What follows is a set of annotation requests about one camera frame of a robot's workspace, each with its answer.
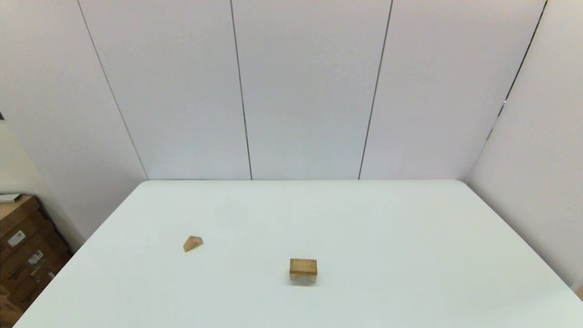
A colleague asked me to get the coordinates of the rectangular wooden block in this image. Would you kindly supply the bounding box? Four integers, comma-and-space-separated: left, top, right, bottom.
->
290, 258, 318, 276

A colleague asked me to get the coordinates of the brown cardboard box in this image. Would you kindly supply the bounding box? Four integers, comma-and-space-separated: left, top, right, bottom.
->
0, 253, 73, 311
0, 287, 23, 328
0, 195, 46, 249
0, 230, 62, 279

